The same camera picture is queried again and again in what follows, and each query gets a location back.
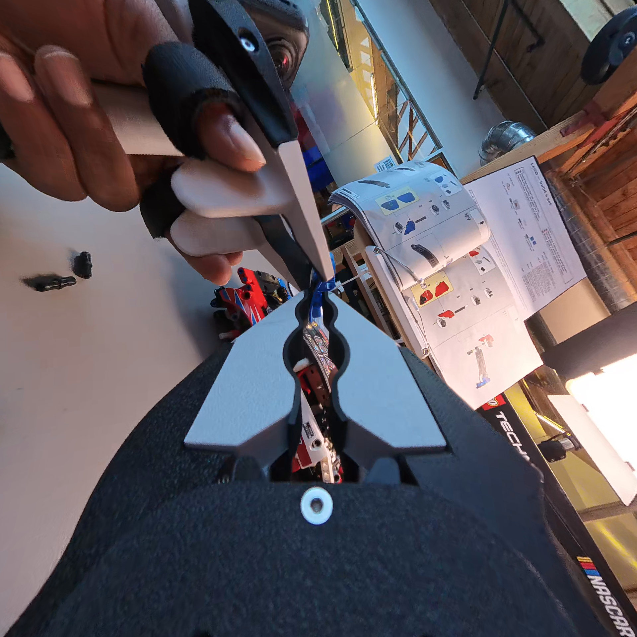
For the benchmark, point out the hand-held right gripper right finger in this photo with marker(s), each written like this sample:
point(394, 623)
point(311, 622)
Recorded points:
point(388, 398)

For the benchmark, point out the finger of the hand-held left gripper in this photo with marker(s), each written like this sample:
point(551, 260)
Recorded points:
point(303, 199)
point(286, 249)

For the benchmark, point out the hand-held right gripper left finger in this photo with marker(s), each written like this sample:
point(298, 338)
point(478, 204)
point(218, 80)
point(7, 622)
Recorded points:
point(244, 398)

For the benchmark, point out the blue lego panel piece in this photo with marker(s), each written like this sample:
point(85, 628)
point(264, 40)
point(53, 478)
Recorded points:
point(314, 303)

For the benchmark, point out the lego race car model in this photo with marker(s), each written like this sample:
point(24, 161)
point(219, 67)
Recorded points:
point(244, 298)

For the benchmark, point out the lego instruction booklet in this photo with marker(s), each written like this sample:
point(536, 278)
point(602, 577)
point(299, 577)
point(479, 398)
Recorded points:
point(463, 358)

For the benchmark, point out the black lego set box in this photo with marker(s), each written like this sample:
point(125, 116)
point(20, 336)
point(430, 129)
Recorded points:
point(502, 420)

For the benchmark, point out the person's left hand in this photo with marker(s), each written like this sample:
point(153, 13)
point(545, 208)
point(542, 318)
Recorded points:
point(59, 124)

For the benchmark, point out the white book stand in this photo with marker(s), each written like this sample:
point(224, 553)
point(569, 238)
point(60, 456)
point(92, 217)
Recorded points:
point(393, 298)

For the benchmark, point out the printed instruction sheet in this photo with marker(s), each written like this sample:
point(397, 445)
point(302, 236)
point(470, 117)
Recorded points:
point(537, 239)

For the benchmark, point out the black round fixture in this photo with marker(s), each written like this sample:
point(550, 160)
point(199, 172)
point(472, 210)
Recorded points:
point(612, 45)

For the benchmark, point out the metal air duct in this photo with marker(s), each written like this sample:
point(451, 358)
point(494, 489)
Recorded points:
point(507, 142)

